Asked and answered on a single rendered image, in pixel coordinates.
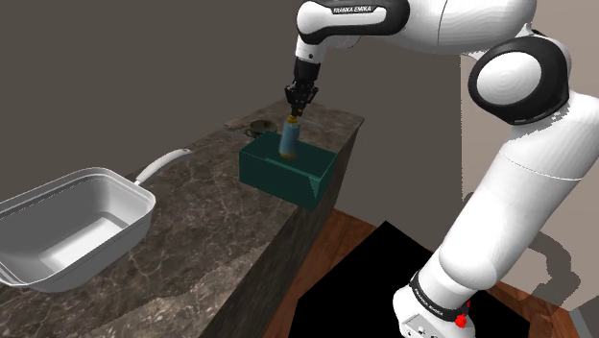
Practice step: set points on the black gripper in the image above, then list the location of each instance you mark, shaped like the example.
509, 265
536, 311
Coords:
305, 79

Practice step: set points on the blue bottle with yellow cap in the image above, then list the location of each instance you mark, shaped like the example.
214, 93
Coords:
289, 138

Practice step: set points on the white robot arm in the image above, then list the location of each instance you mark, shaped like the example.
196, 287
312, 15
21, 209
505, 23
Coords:
505, 187

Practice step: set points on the dark round lidded pot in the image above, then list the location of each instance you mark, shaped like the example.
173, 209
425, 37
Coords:
261, 127

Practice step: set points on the dark green open box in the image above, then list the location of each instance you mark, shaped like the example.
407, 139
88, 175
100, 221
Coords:
280, 175

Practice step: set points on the black robot stand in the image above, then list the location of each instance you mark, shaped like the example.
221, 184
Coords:
355, 290

